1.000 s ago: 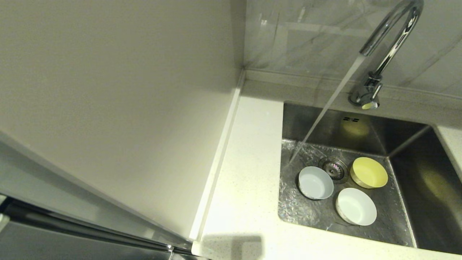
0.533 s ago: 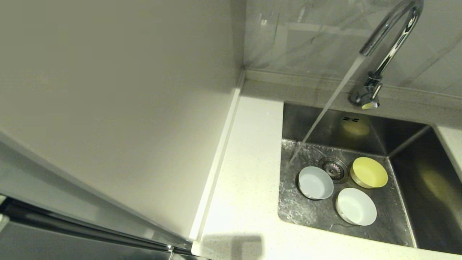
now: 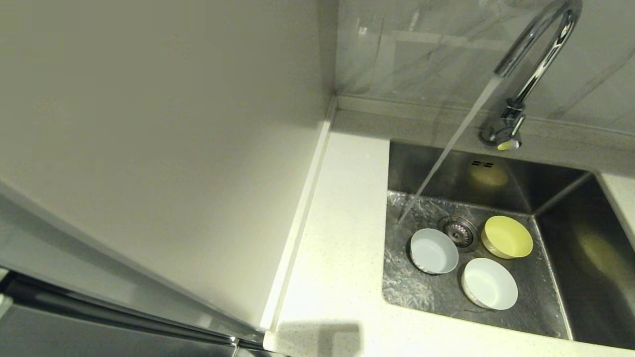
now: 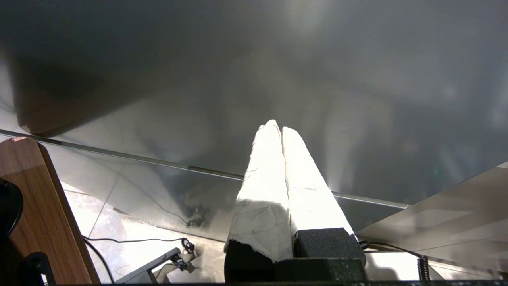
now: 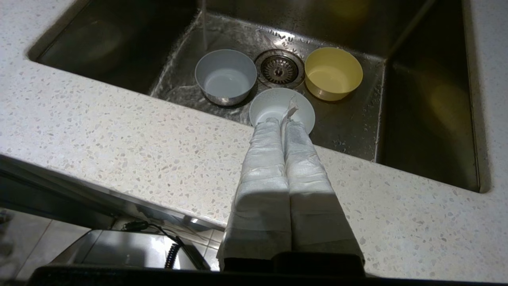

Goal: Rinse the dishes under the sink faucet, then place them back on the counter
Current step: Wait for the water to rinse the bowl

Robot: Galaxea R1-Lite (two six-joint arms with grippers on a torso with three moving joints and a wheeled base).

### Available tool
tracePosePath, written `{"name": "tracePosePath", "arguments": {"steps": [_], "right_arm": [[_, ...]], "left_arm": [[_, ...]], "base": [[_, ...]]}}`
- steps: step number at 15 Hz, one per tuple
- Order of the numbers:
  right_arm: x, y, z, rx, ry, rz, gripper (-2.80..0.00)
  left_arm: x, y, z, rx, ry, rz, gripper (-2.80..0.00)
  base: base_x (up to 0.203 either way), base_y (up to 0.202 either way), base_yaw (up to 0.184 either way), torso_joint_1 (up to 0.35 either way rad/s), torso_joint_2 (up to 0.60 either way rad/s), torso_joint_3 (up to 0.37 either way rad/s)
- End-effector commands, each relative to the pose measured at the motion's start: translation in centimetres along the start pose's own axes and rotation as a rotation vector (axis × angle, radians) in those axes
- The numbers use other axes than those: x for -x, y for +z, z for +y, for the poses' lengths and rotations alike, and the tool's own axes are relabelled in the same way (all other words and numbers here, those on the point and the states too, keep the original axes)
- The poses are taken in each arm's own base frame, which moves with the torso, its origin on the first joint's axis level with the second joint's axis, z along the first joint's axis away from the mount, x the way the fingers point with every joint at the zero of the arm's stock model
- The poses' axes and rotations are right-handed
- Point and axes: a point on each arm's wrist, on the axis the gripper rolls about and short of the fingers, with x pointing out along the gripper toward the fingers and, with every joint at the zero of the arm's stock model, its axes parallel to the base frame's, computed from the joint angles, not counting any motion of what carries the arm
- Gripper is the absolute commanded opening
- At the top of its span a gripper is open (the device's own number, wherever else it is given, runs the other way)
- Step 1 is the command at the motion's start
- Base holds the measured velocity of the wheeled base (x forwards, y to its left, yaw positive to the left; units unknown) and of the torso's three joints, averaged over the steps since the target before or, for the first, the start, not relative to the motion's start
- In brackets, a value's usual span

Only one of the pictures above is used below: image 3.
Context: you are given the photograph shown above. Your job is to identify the pale blue bowl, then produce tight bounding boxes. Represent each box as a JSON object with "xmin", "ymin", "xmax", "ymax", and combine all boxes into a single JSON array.
[{"xmin": 409, "ymin": 228, "xmax": 459, "ymax": 275}]

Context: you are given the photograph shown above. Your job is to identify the yellow bowl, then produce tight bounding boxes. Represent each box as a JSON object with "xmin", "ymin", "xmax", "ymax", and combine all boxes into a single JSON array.
[{"xmin": 481, "ymin": 215, "xmax": 534, "ymax": 260}]

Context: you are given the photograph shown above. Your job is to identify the chrome gooseneck faucet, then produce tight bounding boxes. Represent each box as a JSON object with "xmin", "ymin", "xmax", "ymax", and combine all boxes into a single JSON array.
[{"xmin": 479, "ymin": 0, "xmax": 583, "ymax": 151}]

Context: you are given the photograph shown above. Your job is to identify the white bowl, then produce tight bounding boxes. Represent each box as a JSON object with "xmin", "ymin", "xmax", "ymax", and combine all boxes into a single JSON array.
[{"xmin": 461, "ymin": 257, "xmax": 519, "ymax": 311}]

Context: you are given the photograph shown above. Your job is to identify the metal sink drain strainer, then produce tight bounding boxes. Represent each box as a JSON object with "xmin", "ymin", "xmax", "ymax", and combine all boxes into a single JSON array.
[{"xmin": 437, "ymin": 215, "xmax": 480, "ymax": 253}]

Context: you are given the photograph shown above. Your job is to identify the stainless steel sink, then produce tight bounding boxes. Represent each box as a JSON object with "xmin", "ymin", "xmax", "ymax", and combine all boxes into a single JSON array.
[{"xmin": 381, "ymin": 140, "xmax": 635, "ymax": 351}]

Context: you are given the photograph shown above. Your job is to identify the white counter edge strip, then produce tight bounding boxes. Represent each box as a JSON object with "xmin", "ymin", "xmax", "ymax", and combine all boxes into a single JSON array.
[{"xmin": 260, "ymin": 97, "xmax": 338, "ymax": 333}]

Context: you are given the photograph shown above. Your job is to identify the dark appliance door handle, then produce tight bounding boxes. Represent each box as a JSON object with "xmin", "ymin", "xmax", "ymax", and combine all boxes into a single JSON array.
[{"xmin": 0, "ymin": 271, "xmax": 266, "ymax": 351}]

